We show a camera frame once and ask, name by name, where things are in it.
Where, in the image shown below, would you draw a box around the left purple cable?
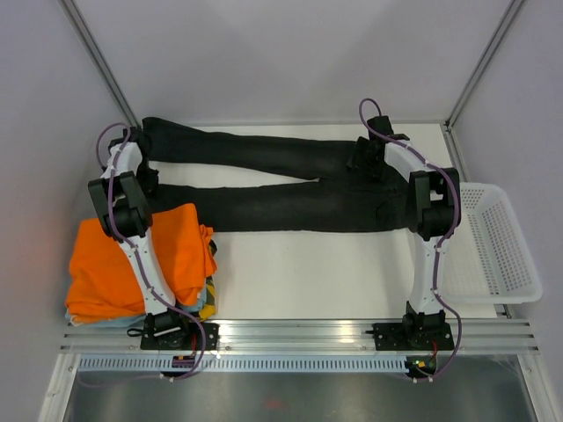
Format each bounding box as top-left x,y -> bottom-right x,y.
78,122 -> 208,388

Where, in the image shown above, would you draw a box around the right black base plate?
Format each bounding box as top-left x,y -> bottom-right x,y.
371,323 -> 455,352

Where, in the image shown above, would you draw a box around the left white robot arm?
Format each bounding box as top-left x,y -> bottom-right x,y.
88,123 -> 192,349

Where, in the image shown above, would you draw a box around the right aluminium frame post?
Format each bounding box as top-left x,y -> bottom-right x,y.
443,0 -> 527,132

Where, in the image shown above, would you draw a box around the aluminium rail beam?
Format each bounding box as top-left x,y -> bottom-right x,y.
59,318 -> 539,355

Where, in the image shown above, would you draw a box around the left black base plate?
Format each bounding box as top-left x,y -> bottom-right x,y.
140,323 -> 219,352

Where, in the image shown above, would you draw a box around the black trousers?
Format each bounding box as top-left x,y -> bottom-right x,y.
143,117 -> 407,233

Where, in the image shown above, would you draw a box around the purple cable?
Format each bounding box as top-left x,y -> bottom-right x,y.
358,98 -> 463,383
78,122 -> 208,388

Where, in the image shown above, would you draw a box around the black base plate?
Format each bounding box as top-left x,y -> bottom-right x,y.
140,323 -> 219,352
371,323 -> 455,352

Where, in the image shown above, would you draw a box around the aluminium frame post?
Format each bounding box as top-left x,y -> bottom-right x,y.
58,0 -> 140,127
443,0 -> 527,132

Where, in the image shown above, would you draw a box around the white slotted cable duct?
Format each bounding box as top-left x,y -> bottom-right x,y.
79,354 -> 407,374

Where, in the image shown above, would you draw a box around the yellow black patterned garment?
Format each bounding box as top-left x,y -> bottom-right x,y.
197,240 -> 218,321

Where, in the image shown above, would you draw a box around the white perforated plastic basket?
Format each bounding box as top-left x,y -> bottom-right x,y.
439,183 -> 543,304

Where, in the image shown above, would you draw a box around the light blue folded garment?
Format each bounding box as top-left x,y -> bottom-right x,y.
65,303 -> 216,328

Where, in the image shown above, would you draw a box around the orange folded garment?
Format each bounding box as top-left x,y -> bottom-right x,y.
65,204 -> 217,324

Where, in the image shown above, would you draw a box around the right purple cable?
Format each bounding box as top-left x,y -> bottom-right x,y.
358,98 -> 463,383

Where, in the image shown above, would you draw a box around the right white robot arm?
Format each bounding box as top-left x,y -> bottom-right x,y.
348,114 -> 461,348

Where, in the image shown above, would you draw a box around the left aluminium frame post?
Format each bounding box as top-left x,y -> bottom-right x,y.
58,0 -> 140,127

